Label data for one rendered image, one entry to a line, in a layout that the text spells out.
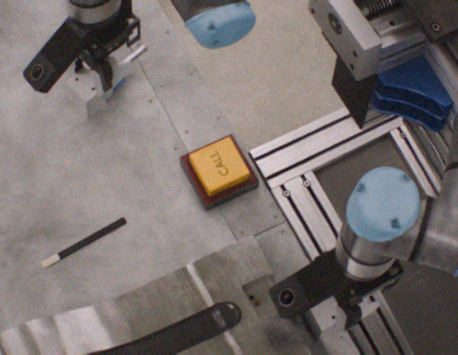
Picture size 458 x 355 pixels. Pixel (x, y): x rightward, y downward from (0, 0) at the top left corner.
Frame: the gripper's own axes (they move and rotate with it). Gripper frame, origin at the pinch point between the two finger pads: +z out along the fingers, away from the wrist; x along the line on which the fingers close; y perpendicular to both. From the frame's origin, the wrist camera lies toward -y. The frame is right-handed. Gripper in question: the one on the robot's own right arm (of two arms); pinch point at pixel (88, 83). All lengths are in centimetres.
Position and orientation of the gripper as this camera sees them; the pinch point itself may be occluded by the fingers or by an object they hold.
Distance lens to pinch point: 158.5
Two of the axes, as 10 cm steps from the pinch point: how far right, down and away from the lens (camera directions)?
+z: -0.3, 4.1, 9.1
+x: -6.8, -6.7, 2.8
